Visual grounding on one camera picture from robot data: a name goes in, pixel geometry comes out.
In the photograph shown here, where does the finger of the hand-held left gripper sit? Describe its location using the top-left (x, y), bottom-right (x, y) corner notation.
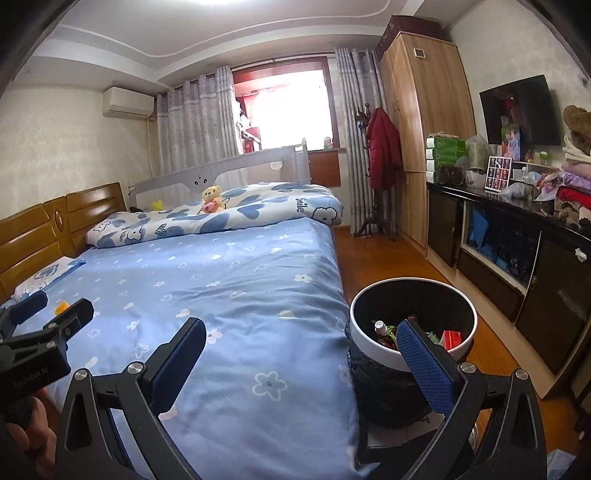
top-left (0, 291), bottom-right (49, 340)
top-left (0, 298), bottom-right (95, 356)

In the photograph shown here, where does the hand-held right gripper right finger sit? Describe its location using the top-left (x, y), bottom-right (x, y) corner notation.
top-left (396, 319), bottom-right (548, 480)

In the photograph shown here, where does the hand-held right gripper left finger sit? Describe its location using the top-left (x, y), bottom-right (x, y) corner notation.
top-left (55, 317), bottom-right (208, 480)

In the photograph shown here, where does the red white box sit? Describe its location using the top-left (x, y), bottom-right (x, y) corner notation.
top-left (438, 330), bottom-right (465, 355)

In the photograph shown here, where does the black white trash bin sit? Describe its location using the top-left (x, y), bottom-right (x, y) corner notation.
top-left (345, 278), bottom-right (478, 430)

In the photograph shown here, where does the person's left hand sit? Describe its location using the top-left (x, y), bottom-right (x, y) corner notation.
top-left (8, 387), bottom-right (59, 463)

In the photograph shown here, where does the white blue printed pillow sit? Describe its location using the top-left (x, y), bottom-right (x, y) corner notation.
top-left (11, 258), bottom-right (88, 301)

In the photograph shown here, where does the wooden headboard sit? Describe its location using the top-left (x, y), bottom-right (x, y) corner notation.
top-left (0, 182), bottom-right (127, 303)

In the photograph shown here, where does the bed with blue flower sheet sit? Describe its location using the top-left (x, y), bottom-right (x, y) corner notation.
top-left (0, 217), bottom-right (365, 480)

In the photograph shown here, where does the blue folder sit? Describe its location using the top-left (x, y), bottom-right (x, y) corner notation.
top-left (466, 215), bottom-right (490, 247)

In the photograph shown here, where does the black glossy cabinet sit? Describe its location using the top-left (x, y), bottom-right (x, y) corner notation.
top-left (426, 180), bottom-right (591, 400)

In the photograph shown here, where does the dark wooden coat rack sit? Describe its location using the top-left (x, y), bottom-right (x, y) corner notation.
top-left (353, 104), bottom-right (398, 241)

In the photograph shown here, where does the blue heart printed duvet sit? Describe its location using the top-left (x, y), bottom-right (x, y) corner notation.
top-left (85, 182), bottom-right (345, 250)

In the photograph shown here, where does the small yellow teddy bear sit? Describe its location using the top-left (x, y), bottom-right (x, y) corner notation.
top-left (200, 185), bottom-right (226, 214)

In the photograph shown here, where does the brown patterned bag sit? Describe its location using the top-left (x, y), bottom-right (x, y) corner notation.
top-left (436, 166), bottom-right (465, 186)

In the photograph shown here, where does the black photo sheet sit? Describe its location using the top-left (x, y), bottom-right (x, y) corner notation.
top-left (484, 156), bottom-right (514, 192)

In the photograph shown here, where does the stack of green tissue packs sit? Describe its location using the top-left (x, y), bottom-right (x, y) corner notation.
top-left (425, 135), bottom-right (468, 183)

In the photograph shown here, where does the white air conditioner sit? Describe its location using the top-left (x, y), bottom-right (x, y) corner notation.
top-left (102, 87), bottom-right (155, 118)

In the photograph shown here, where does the wooden drawer cabinet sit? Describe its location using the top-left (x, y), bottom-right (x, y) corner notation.
top-left (307, 148), bottom-right (345, 188)

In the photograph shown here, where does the red jacket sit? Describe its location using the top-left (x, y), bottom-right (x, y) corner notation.
top-left (367, 107), bottom-right (403, 190)

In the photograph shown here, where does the clear plastic bag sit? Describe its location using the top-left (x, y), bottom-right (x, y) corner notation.
top-left (465, 135), bottom-right (492, 171)

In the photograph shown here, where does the grey patterned curtain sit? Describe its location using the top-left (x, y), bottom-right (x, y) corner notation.
top-left (156, 66), bottom-right (243, 183)
top-left (335, 47), bottom-right (389, 236)

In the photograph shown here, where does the stack of folded cloths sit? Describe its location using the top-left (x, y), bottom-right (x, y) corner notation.
top-left (551, 143), bottom-right (591, 227)

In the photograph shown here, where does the framed portrait photo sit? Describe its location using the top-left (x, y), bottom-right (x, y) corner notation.
top-left (501, 127), bottom-right (522, 160)

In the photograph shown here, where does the wooden wardrobe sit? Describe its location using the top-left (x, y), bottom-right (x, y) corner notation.
top-left (379, 31), bottom-right (476, 252)

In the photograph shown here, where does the bright window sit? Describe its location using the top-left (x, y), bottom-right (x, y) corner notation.
top-left (232, 56), bottom-right (342, 153)

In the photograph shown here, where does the large brown teddy bear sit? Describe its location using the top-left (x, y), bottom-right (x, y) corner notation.
top-left (562, 105), bottom-right (591, 155)

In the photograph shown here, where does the dark box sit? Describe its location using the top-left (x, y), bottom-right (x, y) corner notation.
top-left (375, 15), bottom-right (455, 54)

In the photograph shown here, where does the grey bed guard rail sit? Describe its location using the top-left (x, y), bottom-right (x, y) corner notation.
top-left (126, 138), bottom-right (310, 213)

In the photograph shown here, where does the black wall television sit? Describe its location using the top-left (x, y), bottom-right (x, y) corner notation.
top-left (479, 75), bottom-right (561, 146)

